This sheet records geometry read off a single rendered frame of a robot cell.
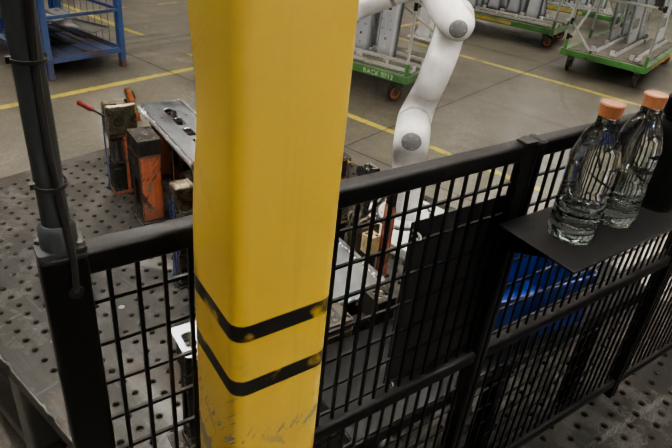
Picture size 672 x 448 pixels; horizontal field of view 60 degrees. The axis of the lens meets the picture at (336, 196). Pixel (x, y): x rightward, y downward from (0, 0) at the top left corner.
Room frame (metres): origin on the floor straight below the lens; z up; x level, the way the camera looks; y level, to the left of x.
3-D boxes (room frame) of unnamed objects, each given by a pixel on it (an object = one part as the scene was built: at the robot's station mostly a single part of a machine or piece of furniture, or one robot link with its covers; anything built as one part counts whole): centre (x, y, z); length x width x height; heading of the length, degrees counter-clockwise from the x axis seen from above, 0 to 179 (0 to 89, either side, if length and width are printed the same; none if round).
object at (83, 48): (5.61, 2.93, 0.47); 1.20 x 0.80 x 0.95; 54
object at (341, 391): (0.99, -0.37, 1.01); 0.90 x 0.22 x 0.03; 126
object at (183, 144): (1.61, 0.34, 1.00); 1.38 x 0.22 x 0.02; 36
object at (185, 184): (1.45, 0.43, 0.87); 0.12 x 0.09 x 0.35; 126
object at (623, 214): (0.76, -0.41, 1.53); 0.06 x 0.06 x 0.20
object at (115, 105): (1.96, 0.82, 0.88); 0.15 x 0.11 x 0.36; 126
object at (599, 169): (0.70, -0.33, 1.53); 0.06 x 0.06 x 0.20
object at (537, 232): (0.78, -0.41, 1.46); 0.36 x 0.15 x 0.18; 126
